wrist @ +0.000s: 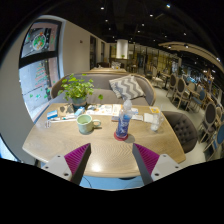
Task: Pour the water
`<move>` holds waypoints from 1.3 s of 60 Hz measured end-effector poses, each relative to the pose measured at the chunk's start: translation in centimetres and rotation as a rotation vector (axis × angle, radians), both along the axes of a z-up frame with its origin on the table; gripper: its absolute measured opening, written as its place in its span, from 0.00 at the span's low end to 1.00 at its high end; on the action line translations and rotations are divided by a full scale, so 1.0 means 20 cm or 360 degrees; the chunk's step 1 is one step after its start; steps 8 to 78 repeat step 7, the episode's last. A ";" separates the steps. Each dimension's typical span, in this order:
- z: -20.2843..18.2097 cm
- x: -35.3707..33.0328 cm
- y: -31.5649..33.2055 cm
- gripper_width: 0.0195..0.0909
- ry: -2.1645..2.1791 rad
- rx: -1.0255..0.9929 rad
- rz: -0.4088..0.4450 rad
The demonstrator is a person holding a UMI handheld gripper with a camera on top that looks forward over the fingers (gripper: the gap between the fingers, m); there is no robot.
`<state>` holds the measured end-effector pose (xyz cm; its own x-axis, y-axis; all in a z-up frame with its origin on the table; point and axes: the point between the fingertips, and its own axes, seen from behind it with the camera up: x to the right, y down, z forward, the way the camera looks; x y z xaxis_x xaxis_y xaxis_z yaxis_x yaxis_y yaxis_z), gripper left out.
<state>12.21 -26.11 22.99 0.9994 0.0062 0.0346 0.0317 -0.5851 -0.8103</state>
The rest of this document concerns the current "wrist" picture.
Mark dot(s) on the light blue small box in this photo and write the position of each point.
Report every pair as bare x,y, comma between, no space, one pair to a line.
79,111

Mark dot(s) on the group of ceiling lights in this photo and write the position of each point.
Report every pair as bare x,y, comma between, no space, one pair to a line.
168,5

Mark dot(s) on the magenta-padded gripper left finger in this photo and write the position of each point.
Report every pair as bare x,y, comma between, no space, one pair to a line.
75,161

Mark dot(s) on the pale green mug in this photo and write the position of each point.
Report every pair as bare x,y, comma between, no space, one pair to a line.
85,124

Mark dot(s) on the blue white small pack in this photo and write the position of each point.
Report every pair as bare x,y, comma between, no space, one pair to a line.
52,114

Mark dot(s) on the brown card stand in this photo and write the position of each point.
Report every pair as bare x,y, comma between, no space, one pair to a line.
65,110

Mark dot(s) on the grey curved sofa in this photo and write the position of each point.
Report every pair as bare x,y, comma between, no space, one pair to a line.
100,81

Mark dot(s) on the clear blue-labelled drink bottle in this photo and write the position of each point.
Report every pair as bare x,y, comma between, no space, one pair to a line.
124,121

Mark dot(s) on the group of dining chairs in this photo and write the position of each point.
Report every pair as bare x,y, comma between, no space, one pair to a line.
181,88

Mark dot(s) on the dark grey tufted armchair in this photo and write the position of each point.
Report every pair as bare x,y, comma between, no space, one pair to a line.
185,130

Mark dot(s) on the yellow card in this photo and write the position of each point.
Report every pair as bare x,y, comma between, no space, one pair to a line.
155,110

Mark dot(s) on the grey white chevron cushion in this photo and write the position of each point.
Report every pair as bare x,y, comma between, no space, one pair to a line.
128,87

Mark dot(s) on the white paper napkin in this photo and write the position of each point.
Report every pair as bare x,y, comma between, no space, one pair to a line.
147,117

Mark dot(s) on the green potted plant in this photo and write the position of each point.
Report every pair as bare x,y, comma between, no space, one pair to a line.
76,88

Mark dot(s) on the clear plastic cup with straw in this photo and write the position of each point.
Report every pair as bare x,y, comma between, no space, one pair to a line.
156,123

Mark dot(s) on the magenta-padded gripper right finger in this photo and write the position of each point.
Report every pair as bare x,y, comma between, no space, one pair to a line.
150,161

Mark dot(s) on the white printed tissue box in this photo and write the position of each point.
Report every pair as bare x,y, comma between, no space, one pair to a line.
103,109

